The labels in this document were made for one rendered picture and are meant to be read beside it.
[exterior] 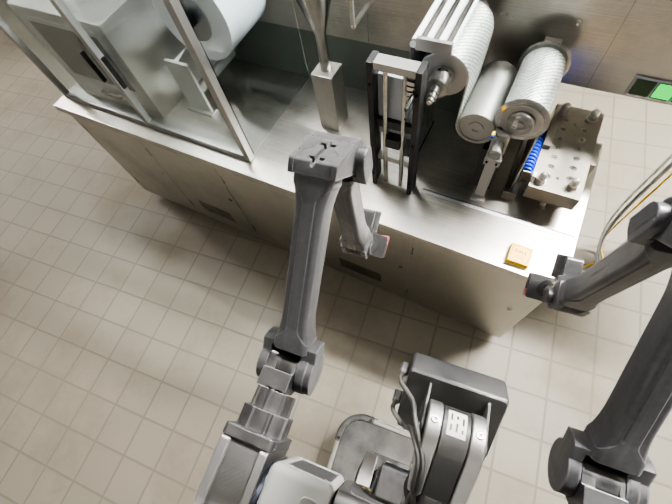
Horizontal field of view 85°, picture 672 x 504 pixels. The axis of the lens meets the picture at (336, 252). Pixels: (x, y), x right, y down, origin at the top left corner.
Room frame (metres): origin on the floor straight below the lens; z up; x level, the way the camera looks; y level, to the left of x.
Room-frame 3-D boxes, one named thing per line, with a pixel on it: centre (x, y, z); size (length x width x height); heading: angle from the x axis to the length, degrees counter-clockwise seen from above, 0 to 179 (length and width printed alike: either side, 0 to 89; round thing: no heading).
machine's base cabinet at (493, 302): (1.34, 0.05, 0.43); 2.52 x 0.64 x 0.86; 49
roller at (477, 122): (0.86, -0.62, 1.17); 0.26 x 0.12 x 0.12; 139
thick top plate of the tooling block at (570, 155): (0.69, -0.87, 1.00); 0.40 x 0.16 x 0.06; 139
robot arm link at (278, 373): (0.14, 0.15, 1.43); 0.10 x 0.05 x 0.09; 146
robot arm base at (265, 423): (0.07, 0.19, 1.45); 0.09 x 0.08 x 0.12; 56
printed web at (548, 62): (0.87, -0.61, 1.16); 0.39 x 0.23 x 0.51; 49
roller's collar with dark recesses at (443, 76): (0.83, -0.42, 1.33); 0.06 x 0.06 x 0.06; 49
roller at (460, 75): (0.95, -0.52, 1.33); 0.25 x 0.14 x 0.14; 139
